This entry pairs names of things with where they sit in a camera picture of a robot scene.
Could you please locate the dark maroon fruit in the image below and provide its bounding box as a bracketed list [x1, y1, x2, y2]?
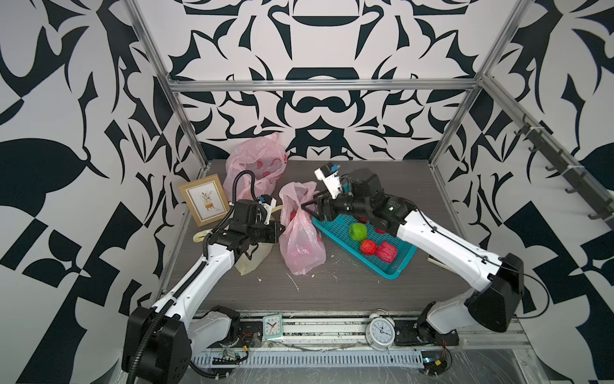
[354, 215, 369, 224]

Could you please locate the green apple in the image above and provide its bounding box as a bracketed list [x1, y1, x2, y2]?
[349, 222, 368, 243]

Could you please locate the teal plastic basket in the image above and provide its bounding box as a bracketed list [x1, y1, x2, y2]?
[312, 214, 417, 280]

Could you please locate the small pink plastic bag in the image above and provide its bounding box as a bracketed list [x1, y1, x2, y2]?
[279, 182, 326, 275]

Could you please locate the red textured fruit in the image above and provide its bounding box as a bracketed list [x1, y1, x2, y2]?
[375, 242, 398, 264]

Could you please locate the large pink plastic bag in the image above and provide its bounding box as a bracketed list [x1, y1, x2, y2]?
[223, 133, 287, 199]

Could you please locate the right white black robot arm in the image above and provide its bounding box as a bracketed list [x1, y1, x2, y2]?
[302, 163, 524, 339]

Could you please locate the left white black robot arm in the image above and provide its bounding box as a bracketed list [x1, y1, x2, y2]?
[122, 195, 286, 383]

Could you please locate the yellow plastic bag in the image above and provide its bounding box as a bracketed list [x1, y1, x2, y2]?
[193, 205, 283, 276]

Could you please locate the grey calculator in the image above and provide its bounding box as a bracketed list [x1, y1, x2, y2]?
[427, 255, 445, 267]

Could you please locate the small teal square clock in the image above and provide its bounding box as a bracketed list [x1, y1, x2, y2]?
[262, 314, 284, 340]

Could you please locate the left circuit board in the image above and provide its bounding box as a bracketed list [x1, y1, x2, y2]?
[212, 347, 249, 366]

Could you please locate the circuit board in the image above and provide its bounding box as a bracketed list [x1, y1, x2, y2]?
[212, 347, 249, 366]
[422, 353, 453, 377]

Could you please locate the round silver alarm clock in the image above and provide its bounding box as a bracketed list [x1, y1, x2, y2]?
[365, 313, 397, 350]

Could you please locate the right circuit board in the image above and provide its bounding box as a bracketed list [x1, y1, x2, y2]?
[422, 353, 453, 377]

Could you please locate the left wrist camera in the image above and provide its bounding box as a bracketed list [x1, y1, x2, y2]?
[257, 195, 277, 226]

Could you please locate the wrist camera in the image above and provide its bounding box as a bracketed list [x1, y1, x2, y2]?
[257, 195, 277, 226]
[314, 163, 344, 199]

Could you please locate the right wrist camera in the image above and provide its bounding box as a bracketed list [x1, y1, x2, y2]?
[314, 163, 344, 199]

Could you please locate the black corrugated cable hose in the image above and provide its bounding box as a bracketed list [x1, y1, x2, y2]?
[124, 170, 260, 384]

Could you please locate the wooden picture frame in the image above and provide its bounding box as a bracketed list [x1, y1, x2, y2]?
[180, 174, 230, 227]

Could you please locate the white slotted cable duct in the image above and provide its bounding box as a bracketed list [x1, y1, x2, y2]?
[193, 350, 424, 369]

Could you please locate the wall hook rail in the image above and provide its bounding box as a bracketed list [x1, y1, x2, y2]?
[514, 113, 614, 222]

